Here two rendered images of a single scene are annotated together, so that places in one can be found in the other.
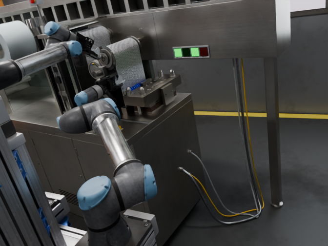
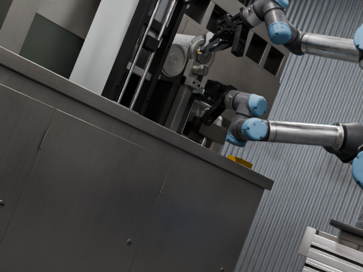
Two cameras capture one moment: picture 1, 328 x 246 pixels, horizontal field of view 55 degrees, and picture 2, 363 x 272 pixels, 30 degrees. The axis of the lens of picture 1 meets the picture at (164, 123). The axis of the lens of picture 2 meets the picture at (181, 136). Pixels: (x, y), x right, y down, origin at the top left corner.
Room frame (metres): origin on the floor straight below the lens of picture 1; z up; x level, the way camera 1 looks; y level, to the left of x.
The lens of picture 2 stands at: (1.56, 2.79, 0.71)
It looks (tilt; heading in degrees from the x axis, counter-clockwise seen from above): 5 degrees up; 276
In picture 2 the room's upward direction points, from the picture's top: 21 degrees clockwise
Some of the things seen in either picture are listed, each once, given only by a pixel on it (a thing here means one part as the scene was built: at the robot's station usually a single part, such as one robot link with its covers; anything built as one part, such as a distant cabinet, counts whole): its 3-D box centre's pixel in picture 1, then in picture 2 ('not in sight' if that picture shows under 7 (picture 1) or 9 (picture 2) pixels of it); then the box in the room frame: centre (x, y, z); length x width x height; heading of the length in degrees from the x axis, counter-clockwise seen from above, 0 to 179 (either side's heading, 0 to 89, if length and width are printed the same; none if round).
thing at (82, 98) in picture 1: (86, 97); (249, 104); (1.64, 0.39, 1.11); 0.11 x 0.08 x 0.09; 141
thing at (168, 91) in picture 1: (168, 94); not in sight; (1.85, -0.06, 0.96); 0.10 x 0.03 x 0.11; 140
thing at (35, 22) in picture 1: (36, 21); not in sight; (2.42, 0.75, 1.50); 0.14 x 0.14 x 0.06
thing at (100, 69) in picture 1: (105, 91); (184, 100); (1.88, 0.32, 1.05); 0.06 x 0.05 x 0.31; 140
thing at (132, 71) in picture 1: (131, 73); (177, 87); (1.94, 0.14, 1.11); 0.23 x 0.01 x 0.18; 140
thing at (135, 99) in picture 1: (153, 89); (180, 122); (1.89, 0.02, 1.00); 0.40 x 0.16 x 0.06; 140
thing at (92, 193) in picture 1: (99, 200); not in sight; (0.87, 0.26, 0.98); 0.13 x 0.12 x 0.14; 108
